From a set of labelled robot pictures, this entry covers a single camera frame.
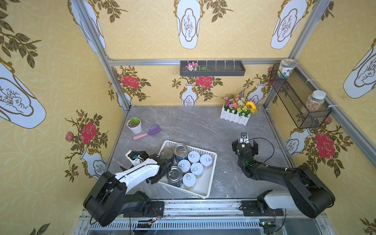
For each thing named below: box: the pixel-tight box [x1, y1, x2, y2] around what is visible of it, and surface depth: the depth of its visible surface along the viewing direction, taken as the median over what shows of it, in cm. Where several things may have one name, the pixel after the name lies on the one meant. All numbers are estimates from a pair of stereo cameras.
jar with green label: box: [276, 58, 298, 80], surface depth 87 cm
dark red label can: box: [160, 147, 174, 160], surface depth 85 cm
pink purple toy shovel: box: [133, 123, 162, 141], surface depth 108 cm
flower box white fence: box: [220, 94, 258, 126], surface depth 103 cm
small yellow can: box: [182, 172, 197, 191], surface depth 80 cm
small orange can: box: [187, 150, 201, 164], surface depth 88 cm
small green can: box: [190, 162, 205, 180], surface depth 83 cm
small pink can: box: [199, 153, 213, 170], surface depth 87 cm
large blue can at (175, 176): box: [166, 165, 184, 188], surface depth 76 cm
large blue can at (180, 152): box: [173, 142, 188, 164], surface depth 86 cm
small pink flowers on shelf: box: [185, 61, 210, 72], surface depth 89 cm
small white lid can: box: [177, 159, 191, 173], surface depth 85 cm
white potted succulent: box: [126, 116, 142, 135], surface depth 102 cm
